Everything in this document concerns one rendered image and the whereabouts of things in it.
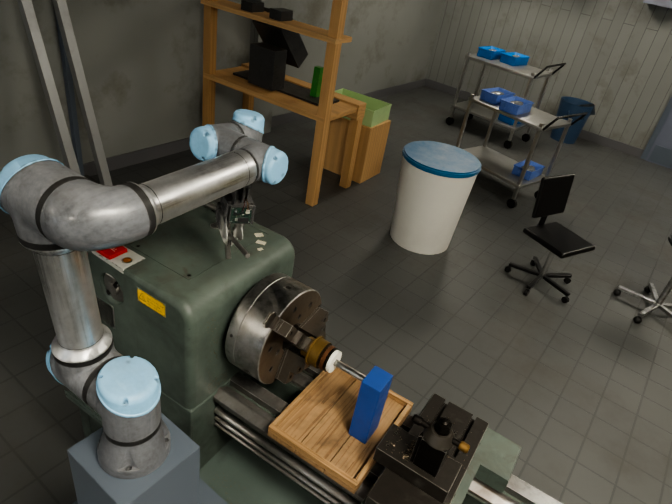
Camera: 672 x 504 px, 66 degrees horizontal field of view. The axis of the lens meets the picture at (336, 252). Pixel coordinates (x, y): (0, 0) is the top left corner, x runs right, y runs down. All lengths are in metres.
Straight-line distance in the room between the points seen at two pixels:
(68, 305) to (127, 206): 0.28
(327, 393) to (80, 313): 0.87
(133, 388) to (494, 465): 1.02
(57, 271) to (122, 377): 0.25
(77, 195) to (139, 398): 0.43
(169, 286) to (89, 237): 0.61
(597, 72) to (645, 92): 0.67
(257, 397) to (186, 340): 0.35
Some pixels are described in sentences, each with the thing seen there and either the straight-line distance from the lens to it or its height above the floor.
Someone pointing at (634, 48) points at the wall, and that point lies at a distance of 8.26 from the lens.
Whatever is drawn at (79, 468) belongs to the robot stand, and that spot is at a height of 1.08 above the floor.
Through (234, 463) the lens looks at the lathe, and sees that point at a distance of 1.95.
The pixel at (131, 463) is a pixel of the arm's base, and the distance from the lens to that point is 1.25.
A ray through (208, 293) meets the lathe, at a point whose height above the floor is 1.24.
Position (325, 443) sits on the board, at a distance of 1.59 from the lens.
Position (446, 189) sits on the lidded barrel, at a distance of 3.91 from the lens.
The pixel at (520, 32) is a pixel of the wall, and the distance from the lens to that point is 8.60.
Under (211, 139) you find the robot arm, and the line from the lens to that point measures 1.15.
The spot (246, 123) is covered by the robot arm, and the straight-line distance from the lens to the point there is 1.24.
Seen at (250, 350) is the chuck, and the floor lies 1.12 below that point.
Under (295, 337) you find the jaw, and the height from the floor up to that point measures 1.15.
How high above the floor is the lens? 2.15
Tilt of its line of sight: 33 degrees down
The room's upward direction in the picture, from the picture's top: 10 degrees clockwise
